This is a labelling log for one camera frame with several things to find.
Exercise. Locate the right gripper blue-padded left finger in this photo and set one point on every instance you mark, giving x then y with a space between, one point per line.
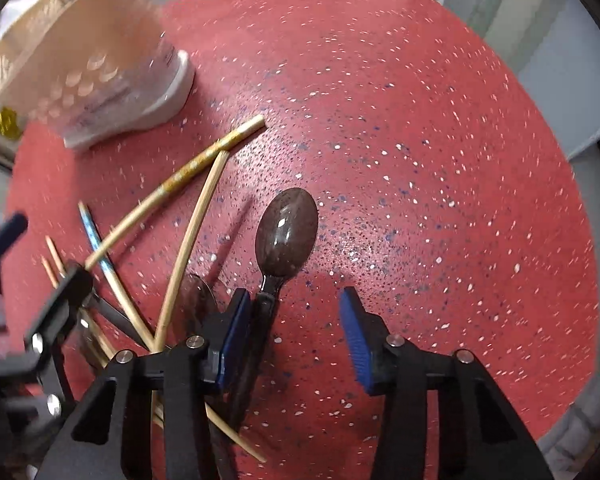
108 435

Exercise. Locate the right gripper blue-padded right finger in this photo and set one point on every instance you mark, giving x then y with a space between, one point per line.
481 436

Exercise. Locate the plain bamboo chopstick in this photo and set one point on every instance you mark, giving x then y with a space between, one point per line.
186 248

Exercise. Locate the brown spoon black handle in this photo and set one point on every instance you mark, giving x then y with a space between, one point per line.
285 238

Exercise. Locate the gold patterned chopstick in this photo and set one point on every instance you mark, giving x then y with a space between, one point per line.
173 184

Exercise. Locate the plain wooden chopstick upper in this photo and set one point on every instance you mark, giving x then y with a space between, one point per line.
99 340

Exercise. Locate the beige utensil holder caddy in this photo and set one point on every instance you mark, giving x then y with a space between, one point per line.
90 69

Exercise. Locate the clear brown spoon dark handle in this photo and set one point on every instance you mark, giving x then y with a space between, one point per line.
194 302

